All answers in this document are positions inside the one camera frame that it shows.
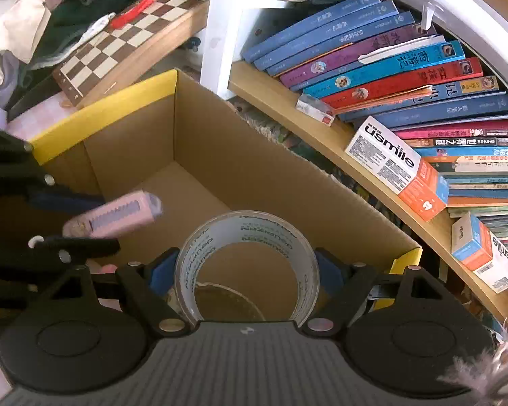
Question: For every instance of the clear tape roll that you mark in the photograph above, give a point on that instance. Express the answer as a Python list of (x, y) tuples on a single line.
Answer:
[(245, 225)]

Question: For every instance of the small white box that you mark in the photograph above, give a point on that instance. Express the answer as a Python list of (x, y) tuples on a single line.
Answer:
[(315, 110)]

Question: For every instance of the orange white carton with barcode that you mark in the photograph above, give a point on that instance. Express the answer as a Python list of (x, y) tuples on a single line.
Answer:
[(470, 241)]

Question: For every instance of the wooden chessboard box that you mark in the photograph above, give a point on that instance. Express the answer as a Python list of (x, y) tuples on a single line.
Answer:
[(144, 21)]

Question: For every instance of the pink cartoon desktop mat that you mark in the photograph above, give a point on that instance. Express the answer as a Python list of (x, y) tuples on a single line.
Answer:
[(38, 114)]

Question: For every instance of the pink utility knife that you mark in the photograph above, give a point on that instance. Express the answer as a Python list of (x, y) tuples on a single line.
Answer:
[(114, 215)]

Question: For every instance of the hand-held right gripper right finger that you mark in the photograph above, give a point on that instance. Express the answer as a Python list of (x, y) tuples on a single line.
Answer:
[(332, 273)]

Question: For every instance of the white wooden bookshelf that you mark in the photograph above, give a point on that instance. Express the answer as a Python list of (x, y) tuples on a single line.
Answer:
[(224, 29)]

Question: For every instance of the white desk lamp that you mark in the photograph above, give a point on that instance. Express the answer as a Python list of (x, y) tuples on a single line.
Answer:
[(470, 4)]

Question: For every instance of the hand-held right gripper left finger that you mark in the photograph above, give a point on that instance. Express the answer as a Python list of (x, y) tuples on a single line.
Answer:
[(163, 270)]

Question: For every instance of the yellow cardboard box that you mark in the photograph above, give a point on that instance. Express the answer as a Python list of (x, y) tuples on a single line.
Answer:
[(245, 156)]

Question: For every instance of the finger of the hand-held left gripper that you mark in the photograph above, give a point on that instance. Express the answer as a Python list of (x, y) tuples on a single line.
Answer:
[(21, 165), (80, 247)]

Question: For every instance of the pile of clothes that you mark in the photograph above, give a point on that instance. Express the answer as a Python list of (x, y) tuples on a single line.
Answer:
[(12, 42)]

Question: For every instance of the row of books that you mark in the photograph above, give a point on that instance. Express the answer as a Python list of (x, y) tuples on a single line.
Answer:
[(364, 42)]

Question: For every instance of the fluffy grey cuff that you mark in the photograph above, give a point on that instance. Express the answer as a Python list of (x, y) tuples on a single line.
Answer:
[(491, 372)]

